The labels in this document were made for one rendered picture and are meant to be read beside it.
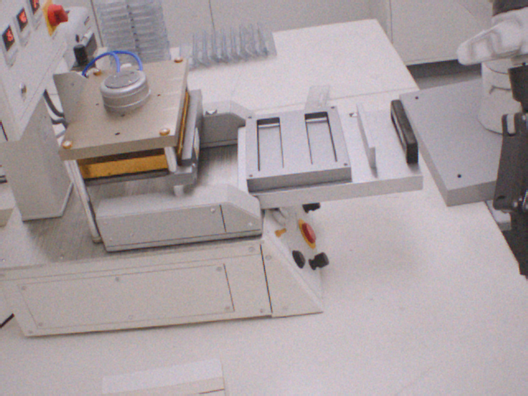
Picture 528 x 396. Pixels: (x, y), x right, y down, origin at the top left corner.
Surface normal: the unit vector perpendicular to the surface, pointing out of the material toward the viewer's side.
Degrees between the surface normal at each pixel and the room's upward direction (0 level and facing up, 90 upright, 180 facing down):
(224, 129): 90
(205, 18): 90
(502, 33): 65
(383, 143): 0
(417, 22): 90
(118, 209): 0
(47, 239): 0
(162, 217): 90
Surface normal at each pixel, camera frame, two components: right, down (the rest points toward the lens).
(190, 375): -0.14, -0.79
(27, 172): 0.03, 0.58
